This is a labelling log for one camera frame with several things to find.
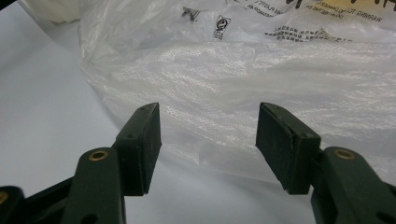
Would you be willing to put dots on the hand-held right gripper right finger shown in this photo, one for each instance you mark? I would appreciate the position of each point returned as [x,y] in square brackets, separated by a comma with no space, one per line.
[289,149]

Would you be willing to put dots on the white plastic bin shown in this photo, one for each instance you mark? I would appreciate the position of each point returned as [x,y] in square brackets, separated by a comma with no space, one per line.
[53,9]

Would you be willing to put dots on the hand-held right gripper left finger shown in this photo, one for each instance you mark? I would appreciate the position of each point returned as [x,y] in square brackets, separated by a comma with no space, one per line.
[137,149]

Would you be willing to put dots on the clear smiley plastic bag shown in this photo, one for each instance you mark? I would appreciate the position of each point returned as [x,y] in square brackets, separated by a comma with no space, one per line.
[249,87]

